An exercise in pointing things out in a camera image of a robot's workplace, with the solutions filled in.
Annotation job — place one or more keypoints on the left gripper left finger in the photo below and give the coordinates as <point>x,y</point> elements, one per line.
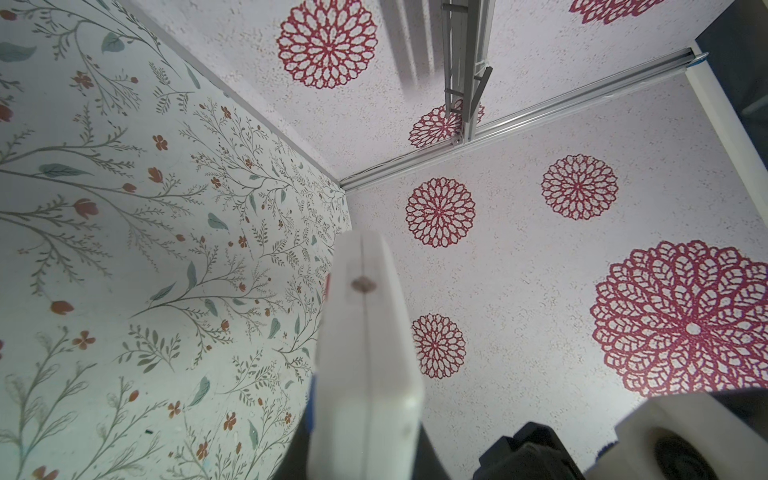
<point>337,439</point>

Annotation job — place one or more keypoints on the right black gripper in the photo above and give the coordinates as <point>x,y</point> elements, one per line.
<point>534,452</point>

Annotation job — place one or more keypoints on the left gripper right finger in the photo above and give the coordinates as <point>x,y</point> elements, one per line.
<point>397,389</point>

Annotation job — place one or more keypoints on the dark grey wall shelf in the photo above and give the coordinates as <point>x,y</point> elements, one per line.
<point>466,29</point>

